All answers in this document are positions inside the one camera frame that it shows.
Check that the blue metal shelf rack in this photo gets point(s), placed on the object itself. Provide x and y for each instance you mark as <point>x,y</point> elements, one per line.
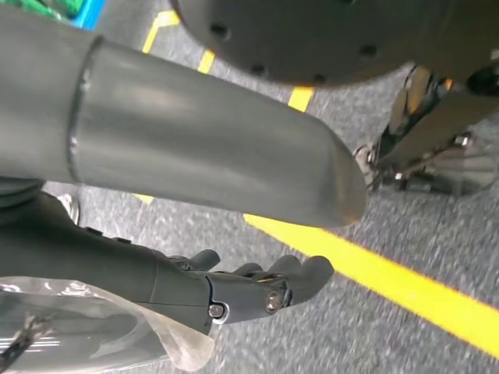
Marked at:
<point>90,11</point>

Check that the dark robot leg housing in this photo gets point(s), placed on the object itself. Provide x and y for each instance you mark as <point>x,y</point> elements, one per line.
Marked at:
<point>312,36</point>

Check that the clear plastic cover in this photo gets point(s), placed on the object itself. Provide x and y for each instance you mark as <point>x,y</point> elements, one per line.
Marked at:
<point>183,351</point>

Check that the green plastic crate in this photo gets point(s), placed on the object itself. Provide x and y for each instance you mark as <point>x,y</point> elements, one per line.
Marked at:
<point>38,6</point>

